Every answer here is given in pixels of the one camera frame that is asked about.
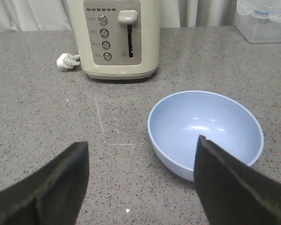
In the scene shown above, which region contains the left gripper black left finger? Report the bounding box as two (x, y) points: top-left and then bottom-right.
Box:
(0, 142), (89, 225)

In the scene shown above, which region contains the clear plastic food container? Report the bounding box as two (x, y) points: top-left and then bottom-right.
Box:
(235, 0), (281, 44)

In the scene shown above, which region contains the light blue bowl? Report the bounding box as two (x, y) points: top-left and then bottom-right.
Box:
(148, 90), (264, 181)

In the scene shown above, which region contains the cream toaster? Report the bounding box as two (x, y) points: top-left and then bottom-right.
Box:
(67, 0), (161, 80)

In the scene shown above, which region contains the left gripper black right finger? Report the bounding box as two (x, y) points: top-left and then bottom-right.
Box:
(194, 135), (281, 225)

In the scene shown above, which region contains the white power plug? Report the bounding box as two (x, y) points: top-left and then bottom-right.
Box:
(56, 53), (81, 69)

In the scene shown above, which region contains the grey curtain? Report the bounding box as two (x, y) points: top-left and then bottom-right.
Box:
(0, 0), (237, 32)

